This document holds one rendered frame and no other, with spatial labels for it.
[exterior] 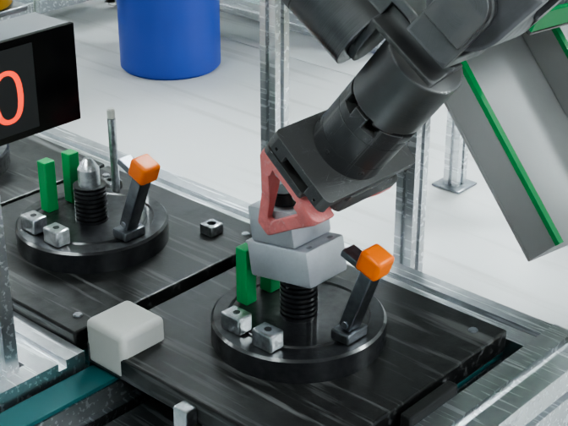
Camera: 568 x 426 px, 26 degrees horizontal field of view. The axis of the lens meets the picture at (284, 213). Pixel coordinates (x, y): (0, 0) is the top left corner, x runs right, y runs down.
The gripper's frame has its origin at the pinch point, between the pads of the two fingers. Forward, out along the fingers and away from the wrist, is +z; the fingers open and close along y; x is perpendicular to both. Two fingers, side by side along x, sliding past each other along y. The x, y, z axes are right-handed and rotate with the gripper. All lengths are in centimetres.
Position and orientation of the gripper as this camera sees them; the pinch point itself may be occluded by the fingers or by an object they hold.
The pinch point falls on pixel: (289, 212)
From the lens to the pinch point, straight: 94.7
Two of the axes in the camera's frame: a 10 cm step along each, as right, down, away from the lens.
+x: 5.7, 7.9, -2.1
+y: -6.8, 3.2, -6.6
